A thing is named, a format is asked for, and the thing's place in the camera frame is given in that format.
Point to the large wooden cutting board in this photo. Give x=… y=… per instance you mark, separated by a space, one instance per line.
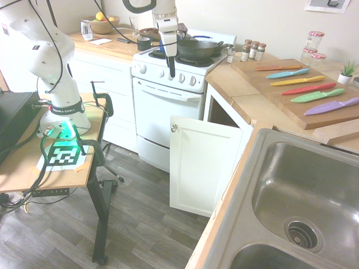
x=263 y=84

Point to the white wall poster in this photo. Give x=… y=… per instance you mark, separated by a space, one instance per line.
x=317 y=6

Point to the yellow lemon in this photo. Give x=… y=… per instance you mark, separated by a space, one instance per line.
x=99 y=15

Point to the white cabinet door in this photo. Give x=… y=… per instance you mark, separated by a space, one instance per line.
x=204 y=168

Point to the black wok pan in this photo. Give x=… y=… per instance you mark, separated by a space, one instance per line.
x=196 y=49

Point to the white paper notepad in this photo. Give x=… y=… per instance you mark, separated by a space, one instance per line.
x=101 y=41

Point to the orange kitchen knife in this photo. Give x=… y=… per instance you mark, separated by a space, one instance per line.
x=277 y=68

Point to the blue kitchen knife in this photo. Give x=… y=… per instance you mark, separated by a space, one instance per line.
x=286 y=74

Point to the black screw clamp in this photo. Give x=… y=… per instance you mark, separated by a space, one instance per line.
x=105 y=98
x=98 y=154

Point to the metal sink drain strainer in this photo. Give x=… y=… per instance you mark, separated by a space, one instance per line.
x=303 y=235

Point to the stainless steel double sink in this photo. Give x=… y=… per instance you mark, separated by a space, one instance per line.
x=252 y=241

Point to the white drawer cabinet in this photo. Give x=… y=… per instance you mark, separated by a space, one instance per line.
x=106 y=84

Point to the black white marker sheet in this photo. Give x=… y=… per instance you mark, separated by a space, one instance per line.
x=63 y=157

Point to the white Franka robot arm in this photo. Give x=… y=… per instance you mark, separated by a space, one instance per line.
x=56 y=47

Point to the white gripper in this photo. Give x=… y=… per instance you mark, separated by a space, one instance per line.
x=170 y=42

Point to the black flat remote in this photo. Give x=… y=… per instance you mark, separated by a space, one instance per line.
x=126 y=40

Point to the black controller box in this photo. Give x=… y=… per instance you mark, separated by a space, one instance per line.
x=15 y=117

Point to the light wooden plank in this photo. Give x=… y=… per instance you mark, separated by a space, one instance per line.
x=336 y=133

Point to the black tape roll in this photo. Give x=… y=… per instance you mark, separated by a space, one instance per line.
x=144 y=44

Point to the green kitchen knife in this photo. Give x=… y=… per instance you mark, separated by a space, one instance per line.
x=317 y=95

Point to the small plant white pot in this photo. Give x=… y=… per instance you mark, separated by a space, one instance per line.
x=346 y=75

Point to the yellow kitchen knife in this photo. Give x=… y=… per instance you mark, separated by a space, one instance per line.
x=297 y=80

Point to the wooden robot table black legs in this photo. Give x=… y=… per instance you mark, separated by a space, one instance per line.
x=19 y=171

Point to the purple kitchen knife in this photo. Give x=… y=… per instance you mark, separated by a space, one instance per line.
x=331 y=107

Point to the clear drinking glass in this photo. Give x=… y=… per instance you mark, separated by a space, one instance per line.
x=134 y=26

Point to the spice jar brown lid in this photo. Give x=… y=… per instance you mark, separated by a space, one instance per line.
x=254 y=51
x=245 y=53
x=261 y=52
x=248 y=41

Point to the silver cabinet door knob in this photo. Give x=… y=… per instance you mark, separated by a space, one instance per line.
x=174 y=128

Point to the brown ceramic bowl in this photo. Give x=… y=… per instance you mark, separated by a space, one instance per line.
x=148 y=32

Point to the red kitchen knife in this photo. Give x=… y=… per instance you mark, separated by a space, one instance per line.
x=308 y=89

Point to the white kitchen stove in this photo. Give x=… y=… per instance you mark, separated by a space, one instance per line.
x=162 y=112

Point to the glass salt shaker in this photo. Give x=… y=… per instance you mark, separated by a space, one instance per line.
x=230 y=54

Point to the wooden fruit bowl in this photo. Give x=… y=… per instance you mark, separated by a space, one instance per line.
x=101 y=27

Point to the glass jar checkered lid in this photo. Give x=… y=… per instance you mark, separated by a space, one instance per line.
x=308 y=57
x=314 y=40
x=319 y=62

